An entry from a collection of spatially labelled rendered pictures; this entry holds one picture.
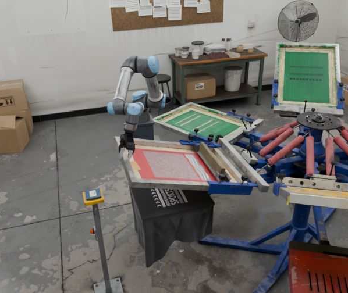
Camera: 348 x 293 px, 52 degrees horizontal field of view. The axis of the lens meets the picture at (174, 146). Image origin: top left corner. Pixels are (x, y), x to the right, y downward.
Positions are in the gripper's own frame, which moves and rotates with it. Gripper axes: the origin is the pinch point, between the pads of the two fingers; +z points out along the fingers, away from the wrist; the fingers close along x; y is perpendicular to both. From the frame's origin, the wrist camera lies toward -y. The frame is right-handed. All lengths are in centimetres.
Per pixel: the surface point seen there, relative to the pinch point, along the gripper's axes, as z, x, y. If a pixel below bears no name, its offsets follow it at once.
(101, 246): 79, 1, 10
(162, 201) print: 24.4, -28.3, -9.0
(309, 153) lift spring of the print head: -25, -117, -21
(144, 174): 1.6, -10.0, -13.9
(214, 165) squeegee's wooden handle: -5, -57, -10
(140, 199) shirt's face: 27.9, -15.6, -1.8
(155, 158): 1.6, -22.6, 6.7
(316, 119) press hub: -43, -131, -1
